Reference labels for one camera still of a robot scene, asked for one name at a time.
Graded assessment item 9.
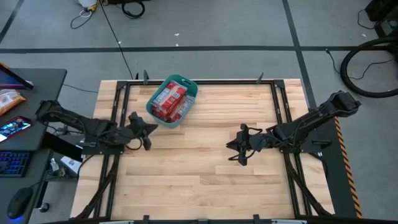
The thin black wavy cable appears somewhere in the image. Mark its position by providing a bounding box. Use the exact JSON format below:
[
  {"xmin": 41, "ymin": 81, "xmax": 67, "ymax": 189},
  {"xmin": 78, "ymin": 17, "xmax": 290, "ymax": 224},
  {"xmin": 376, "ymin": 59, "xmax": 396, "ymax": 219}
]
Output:
[{"xmin": 325, "ymin": 48, "xmax": 394, "ymax": 81}]

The white round container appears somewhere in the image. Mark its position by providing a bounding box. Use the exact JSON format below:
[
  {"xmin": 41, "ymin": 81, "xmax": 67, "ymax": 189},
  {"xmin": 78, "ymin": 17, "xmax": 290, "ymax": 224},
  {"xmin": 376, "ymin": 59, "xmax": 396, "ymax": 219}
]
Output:
[{"xmin": 77, "ymin": 0, "xmax": 98, "ymax": 9}]

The smartphone with lit screen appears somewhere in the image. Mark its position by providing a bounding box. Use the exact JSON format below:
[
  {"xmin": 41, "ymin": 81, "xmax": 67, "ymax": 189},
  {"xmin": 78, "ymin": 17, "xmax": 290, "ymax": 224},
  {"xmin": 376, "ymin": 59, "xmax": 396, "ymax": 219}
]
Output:
[{"xmin": 0, "ymin": 116, "xmax": 33, "ymax": 143}]

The looped white and black cable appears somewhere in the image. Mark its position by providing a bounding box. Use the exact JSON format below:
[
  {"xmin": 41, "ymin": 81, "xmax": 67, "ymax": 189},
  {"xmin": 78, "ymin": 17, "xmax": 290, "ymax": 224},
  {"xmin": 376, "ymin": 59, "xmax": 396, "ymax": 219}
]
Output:
[{"xmin": 70, "ymin": 9, "xmax": 94, "ymax": 30}]

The black equipment case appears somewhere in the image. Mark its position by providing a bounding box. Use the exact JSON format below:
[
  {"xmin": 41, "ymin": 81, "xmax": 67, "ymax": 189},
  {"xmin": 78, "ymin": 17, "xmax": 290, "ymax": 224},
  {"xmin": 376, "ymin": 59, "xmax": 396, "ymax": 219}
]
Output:
[{"xmin": 365, "ymin": 0, "xmax": 398, "ymax": 38}]

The small white box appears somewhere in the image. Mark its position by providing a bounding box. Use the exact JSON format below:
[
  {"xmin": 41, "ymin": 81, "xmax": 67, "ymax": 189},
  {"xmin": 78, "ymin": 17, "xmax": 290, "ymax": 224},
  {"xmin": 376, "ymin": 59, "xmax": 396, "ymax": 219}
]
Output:
[{"xmin": 60, "ymin": 155, "xmax": 82, "ymax": 175}]

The long thin black floor cable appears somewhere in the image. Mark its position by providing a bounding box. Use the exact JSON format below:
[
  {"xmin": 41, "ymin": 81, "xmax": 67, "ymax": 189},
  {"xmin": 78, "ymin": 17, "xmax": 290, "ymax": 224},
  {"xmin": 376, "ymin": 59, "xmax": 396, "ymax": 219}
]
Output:
[{"xmin": 98, "ymin": 0, "xmax": 134, "ymax": 80}]

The tilted computer screen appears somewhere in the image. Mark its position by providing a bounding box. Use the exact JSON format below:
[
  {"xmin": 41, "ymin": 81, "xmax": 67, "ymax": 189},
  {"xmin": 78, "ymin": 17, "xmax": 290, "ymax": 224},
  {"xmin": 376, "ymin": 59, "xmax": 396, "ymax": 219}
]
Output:
[{"xmin": 0, "ymin": 63, "xmax": 34, "ymax": 90}]

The thick black hose ring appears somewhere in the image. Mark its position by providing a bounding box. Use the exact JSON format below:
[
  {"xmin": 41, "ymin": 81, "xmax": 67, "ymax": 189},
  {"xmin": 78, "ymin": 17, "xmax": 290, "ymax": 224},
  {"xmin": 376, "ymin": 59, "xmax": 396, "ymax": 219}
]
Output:
[{"xmin": 340, "ymin": 36, "xmax": 398, "ymax": 99}]

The black backlit keyboard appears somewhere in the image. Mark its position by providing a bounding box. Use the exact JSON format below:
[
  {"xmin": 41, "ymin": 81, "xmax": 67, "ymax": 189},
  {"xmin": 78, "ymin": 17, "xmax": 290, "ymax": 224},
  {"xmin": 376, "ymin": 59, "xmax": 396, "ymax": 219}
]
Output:
[{"xmin": 0, "ymin": 150, "xmax": 32, "ymax": 178}]

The black computer mouse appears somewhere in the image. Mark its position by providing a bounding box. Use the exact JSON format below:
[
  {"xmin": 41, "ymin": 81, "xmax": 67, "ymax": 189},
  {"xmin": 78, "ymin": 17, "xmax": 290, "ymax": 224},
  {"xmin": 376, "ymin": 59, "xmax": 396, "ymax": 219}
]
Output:
[{"xmin": 6, "ymin": 186, "xmax": 34, "ymax": 220}]

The red popcorn bag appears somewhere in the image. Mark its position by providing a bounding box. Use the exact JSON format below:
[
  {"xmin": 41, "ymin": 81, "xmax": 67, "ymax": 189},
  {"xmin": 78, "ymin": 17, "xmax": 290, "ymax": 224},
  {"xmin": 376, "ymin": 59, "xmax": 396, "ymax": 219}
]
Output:
[
  {"xmin": 169, "ymin": 95, "xmax": 197, "ymax": 123},
  {"xmin": 151, "ymin": 81, "xmax": 189, "ymax": 118}
]

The orange snack bag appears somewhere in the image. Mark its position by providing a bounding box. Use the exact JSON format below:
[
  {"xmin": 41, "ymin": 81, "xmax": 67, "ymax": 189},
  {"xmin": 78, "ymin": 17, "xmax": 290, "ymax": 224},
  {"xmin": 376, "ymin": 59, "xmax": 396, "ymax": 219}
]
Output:
[{"xmin": 0, "ymin": 89, "xmax": 27, "ymax": 116}]

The thin black desk cable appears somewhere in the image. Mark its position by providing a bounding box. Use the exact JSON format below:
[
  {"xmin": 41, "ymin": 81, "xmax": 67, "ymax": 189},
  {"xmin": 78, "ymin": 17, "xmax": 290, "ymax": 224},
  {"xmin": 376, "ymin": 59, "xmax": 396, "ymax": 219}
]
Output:
[{"xmin": 63, "ymin": 83, "xmax": 99, "ymax": 94}]

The thin black cable loop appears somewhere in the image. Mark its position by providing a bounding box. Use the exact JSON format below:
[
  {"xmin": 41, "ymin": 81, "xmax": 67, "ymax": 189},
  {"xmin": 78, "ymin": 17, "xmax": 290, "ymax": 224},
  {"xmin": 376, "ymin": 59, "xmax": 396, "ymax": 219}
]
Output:
[{"xmin": 356, "ymin": 8, "xmax": 379, "ymax": 30}]

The black floor plate hazard stripe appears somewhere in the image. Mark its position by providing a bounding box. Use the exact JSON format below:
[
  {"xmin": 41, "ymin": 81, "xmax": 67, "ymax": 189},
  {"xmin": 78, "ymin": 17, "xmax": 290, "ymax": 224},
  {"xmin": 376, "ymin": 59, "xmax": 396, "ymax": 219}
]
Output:
[{"xmin": 307, "ymin": 108, "xmax": 364, "ymax": 218}]

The black desk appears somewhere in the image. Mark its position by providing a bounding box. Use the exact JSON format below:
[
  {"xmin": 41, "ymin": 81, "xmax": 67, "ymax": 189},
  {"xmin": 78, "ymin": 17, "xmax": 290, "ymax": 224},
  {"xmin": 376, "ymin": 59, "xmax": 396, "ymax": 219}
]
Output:
[{"xmin": 0, "ymin": 68, "xmax": 68, "ymax": 224}]

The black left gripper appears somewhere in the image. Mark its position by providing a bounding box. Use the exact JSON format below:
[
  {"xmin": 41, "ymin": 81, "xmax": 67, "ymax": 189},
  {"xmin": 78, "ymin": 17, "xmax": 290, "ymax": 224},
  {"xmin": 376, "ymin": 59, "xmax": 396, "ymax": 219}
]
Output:
[{"xmin": 126, "ymin": 111, "xmax": 159, "ymax": 151}]

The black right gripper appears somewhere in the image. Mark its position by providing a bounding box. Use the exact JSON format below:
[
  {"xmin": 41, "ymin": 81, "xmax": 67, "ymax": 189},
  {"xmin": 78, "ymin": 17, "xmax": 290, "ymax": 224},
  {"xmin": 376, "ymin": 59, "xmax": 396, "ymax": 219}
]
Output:
[{"xmin": 226, "ymin": 123, "xmax": 272, "ymax": 166}]

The coiled black cable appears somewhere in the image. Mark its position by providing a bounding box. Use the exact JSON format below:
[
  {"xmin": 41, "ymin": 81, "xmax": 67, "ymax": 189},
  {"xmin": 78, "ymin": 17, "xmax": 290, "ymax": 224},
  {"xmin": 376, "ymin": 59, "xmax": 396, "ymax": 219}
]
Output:
[{"xmin": 121, "ymin": 0, "xmax": 146, "ymax": 19}]

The black metal table frame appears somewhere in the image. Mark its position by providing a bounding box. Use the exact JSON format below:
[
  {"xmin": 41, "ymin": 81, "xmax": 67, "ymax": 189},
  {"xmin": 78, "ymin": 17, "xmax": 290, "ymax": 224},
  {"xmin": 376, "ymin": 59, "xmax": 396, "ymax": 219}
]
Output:
[{"xmin": 74, "ymin": 70, "xmax": 332, "ymax": 224}]

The teal plastic basket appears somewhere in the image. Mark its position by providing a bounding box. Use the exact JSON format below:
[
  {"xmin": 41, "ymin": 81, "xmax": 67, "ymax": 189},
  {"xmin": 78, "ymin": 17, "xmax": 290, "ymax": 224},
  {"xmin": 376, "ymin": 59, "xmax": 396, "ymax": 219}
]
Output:
[{"xmin": 146, "ymin": 73, "xmax": 199, "ymax": 129}]

